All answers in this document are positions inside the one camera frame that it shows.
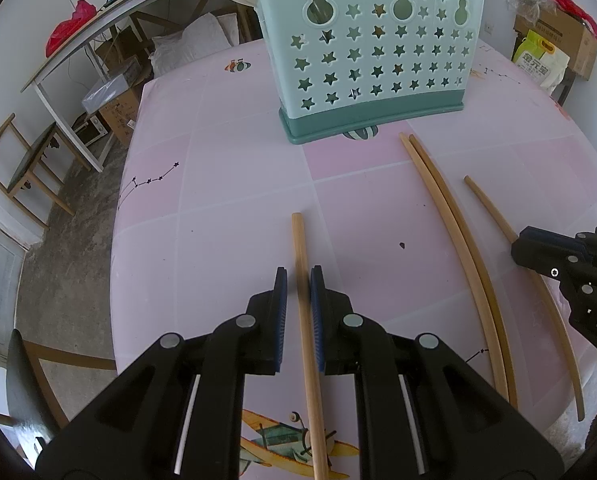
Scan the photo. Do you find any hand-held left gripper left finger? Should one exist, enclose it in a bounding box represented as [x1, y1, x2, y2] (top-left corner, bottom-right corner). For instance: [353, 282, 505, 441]
[35, 266, 290, 480]

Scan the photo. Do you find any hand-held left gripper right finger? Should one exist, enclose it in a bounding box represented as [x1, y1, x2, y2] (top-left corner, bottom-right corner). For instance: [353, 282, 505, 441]
[308, 265, 564, 480]

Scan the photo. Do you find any long tan chopstick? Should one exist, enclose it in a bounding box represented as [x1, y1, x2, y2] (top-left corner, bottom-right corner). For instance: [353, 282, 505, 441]
[291, 212, 331, 480]
[463, 175, 586, 422]
[399, 132, 509, 403]

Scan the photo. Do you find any pair of wooden chopsticks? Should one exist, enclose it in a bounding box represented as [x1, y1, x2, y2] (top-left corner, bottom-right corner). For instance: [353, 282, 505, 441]
[409, 134, 520, 409]

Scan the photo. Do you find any teal star-cut utensil holder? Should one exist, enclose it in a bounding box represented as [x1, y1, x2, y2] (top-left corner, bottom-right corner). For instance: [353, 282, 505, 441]
[241, 0, 489, 146]

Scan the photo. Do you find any pink printed tablecloth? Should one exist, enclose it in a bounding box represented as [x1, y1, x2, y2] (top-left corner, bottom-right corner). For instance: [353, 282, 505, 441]
[109, 35, 597, 480]

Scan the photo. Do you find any white and green rice sack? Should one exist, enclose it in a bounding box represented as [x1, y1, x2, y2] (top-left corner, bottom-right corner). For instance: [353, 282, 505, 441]
[511, 30, 570, 93]

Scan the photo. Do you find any large open cardboard box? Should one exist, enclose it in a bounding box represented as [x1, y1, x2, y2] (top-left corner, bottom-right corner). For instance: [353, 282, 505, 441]
[513, 10, 597, 81]

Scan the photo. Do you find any red plastic bag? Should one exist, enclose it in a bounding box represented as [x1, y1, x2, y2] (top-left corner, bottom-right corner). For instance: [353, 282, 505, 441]
[46, 0, 96, 56]
[548, 0, 597, 41]

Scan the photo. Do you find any crumpled clear plastic wrap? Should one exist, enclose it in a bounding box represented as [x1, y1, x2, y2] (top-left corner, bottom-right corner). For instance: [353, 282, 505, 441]
[508, 0, 549, 16]

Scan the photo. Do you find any small cardboard box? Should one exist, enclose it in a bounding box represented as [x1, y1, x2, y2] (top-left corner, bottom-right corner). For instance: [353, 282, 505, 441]
[98, 87, 142, 147]

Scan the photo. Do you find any wooden chair with dark seat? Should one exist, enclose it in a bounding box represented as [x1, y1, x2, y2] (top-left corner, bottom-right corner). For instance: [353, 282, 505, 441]
[0, 112, 76, 231]
[0, 329, 116, 456]

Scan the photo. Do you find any grey wrapped pack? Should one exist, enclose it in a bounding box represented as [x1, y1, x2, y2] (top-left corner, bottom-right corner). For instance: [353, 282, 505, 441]
[81, 57, 144, 113]

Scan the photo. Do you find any white woven sack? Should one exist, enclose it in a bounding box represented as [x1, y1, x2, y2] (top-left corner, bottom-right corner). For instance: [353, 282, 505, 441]
[151, 12, 239, 78]

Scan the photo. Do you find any long white side table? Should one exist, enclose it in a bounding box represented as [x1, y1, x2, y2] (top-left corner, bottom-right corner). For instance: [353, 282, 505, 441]
[21, 0, 209, 173]

